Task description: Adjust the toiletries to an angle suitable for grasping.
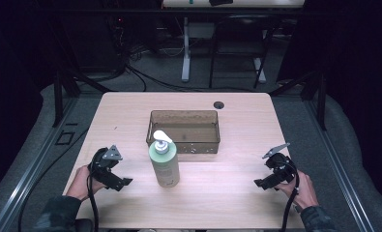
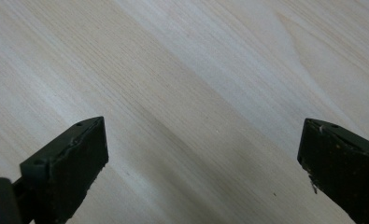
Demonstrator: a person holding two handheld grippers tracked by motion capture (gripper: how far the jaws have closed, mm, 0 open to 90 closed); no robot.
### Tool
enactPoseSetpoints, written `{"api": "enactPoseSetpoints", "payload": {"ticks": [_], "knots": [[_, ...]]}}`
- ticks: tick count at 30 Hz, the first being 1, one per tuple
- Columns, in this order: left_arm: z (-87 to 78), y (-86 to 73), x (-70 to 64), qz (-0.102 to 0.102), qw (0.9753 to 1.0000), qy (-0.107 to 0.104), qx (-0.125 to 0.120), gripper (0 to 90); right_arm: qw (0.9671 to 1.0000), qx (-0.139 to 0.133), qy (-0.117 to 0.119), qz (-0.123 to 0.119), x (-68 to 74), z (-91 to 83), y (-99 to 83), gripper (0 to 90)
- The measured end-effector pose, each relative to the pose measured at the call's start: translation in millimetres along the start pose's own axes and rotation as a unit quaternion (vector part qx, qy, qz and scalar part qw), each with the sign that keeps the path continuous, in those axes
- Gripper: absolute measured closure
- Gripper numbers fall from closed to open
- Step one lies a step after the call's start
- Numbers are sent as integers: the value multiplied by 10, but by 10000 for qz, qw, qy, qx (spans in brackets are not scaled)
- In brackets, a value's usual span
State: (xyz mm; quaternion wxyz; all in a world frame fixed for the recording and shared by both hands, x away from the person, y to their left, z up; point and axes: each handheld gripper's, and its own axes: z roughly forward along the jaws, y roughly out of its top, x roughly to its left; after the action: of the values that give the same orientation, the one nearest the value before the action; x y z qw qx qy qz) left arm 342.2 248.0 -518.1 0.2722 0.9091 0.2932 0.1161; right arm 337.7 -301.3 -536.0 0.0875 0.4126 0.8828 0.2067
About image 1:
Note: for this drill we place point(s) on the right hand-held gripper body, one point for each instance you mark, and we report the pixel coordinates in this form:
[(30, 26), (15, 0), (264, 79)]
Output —
[(282, 167)]

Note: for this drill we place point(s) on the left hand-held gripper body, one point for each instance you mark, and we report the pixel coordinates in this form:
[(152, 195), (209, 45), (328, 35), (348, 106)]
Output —
[(103, 167)]

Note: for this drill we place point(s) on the person's left hand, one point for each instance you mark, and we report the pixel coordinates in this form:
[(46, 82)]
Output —
[(80, 185)]

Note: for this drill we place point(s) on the person's right hand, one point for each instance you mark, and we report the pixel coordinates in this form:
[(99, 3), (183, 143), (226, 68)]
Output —
[(304, 193)]

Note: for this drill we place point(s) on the green pump bottle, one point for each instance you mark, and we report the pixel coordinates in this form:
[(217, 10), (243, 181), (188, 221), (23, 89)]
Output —
[(164, 164)]

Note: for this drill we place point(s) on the brown transparent plastic bin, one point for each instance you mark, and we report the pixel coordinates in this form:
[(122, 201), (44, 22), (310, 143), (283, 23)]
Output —
[(183, 133)]

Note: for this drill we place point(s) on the black metal stand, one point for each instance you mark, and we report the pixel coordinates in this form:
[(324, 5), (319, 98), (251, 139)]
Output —
[(58, 96), (320, 96)]

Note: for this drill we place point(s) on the black metal chair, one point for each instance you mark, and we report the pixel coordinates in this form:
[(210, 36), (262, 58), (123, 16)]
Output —
[(237, 48)]

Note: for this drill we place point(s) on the white desk with metal legs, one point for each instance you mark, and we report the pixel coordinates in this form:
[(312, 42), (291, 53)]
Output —
[(186, 48)]

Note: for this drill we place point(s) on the dark object on white desk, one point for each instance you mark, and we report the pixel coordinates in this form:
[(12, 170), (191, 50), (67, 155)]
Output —
[(220, 2)]

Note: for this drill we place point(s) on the aluminium floor rail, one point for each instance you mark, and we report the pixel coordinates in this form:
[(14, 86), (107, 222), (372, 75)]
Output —
[(34, 167), (337, 167)]

